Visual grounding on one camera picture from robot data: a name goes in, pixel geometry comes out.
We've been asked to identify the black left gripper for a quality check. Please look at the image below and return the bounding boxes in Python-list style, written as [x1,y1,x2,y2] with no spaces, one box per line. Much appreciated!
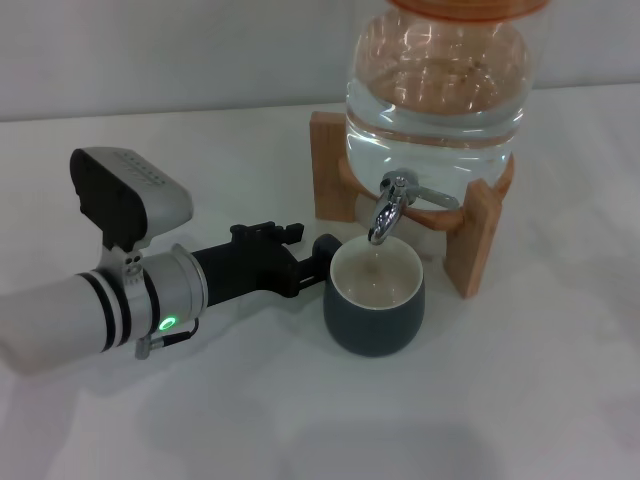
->
[191,219,332,307]

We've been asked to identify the chrome faucet tap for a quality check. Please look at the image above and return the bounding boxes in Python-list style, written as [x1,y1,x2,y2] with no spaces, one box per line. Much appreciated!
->
[368,170,459,246]

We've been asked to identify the dark cup with white inside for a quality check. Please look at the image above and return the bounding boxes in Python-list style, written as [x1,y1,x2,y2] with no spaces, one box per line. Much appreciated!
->
[312,233,428,359]

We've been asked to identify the wooden jar stand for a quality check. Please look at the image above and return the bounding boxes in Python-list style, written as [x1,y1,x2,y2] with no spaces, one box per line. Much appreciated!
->
[308,110,517,300]

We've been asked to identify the clear glass water jar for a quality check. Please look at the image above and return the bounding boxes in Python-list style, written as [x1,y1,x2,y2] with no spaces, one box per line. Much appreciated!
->
[343,8,541,212]

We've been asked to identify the orange jar lid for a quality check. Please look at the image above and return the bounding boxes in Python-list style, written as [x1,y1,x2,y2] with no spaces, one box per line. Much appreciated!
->
[388,0,547,24]

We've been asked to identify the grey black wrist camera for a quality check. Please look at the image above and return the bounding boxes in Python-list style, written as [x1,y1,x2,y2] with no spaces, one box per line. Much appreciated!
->
[68,146,195,252]

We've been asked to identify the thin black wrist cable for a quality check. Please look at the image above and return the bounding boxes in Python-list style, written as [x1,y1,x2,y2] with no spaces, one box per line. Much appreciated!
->
[134,319,200,361]

